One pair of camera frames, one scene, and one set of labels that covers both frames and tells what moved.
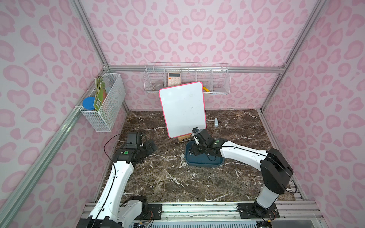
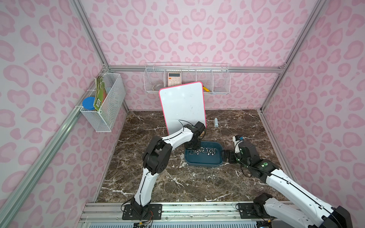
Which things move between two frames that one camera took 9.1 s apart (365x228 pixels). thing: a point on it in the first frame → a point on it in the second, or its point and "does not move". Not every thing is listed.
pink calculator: (174, 79) does not move
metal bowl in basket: (157, 88) does not move
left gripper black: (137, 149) → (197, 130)
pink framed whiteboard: (183, 108) does not move
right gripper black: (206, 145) → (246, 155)
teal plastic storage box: (202, 160) does not move
